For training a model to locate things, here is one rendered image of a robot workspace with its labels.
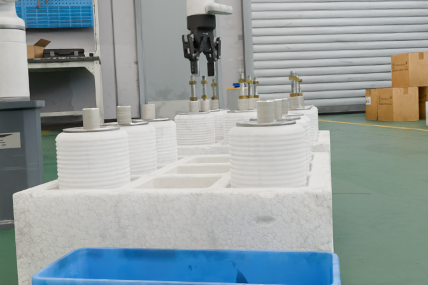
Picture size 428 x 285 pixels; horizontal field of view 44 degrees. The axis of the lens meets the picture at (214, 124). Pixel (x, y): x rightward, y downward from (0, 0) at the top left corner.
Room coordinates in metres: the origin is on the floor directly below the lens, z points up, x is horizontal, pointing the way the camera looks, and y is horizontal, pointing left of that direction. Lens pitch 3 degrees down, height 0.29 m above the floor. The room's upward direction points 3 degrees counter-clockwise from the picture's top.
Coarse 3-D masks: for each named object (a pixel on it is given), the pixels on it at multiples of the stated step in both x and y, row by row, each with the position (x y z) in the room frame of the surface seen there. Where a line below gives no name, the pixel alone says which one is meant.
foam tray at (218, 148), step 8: (320, 136) 1.29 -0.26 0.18; (328, 136) 1.28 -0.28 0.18; (216, 144) 1.19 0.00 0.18; (312, 144) 1.12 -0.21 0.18; (320, 144) 1.11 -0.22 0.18; (328, 144) 1.11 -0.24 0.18; (184, 152) 1.18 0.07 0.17; (192, 152) 1.17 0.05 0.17; (200, 152) 1.17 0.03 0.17; (208, 152) 1.17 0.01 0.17; (216, 152) 1.16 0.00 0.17; (224, 152) 1.16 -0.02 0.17; (328, 152) 1.11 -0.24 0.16
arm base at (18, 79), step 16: (0, 32) 1.24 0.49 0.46; (16, 32) 1.26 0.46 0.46; (0, 48) 1.24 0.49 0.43; (16, 48) 1.26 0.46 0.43; (0, 64) 1.24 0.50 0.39; (16, 64) 1.26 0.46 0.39; (0, 80) 1.24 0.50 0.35; (16, 80) 1.25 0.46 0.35; (0, 96) 1.24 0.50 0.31; (16, 96) 1.25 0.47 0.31
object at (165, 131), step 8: (160, 128) 0.90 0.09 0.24; (168, 128) 0.91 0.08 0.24; (160, 136) 0.90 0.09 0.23; (168, 136) 0.91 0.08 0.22; (160, 144) 0.90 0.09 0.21; (168, 144) 0.91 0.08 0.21; (176, 144) 0.93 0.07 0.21; (160, 152) 0.90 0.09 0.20; (168, 152) 0.91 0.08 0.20; (176, 152) 0.94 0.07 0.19; (160, 160) 0.90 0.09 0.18; (168, 160) 0.91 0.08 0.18; (176, 160) 0.93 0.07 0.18
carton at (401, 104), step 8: (384, 88) 4.75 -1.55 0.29; (392, 88) 4.60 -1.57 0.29; (400, 88) 4.60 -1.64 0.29; (408, 88) 4.61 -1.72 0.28; (416, 88) 4.62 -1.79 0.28; (384, 96) 4.75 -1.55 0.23; (392, 96) 4.60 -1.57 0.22; (400, 96) 4.60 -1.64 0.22; (408, 96) 4.61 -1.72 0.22; (416, 96) 4.62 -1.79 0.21; (384, 104) 4.75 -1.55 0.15; (392, 104) 4.60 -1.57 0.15; (400, 104) 4.60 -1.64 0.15; (408, 104) 4.61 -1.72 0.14; (416, 104) 4.62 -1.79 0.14; (384, 112) 4.76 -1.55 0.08; (392, 112) 4.61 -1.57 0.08; (400, 112) 4.60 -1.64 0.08; (408, 112) 4.61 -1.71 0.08; (416, 112) 4.62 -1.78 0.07; (384, 120) 4.76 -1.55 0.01; (392, 120) 4.61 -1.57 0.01; (400, 120) 4.60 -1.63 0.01; (408, 120) 4.61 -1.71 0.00; (416, 120) 4.62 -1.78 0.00
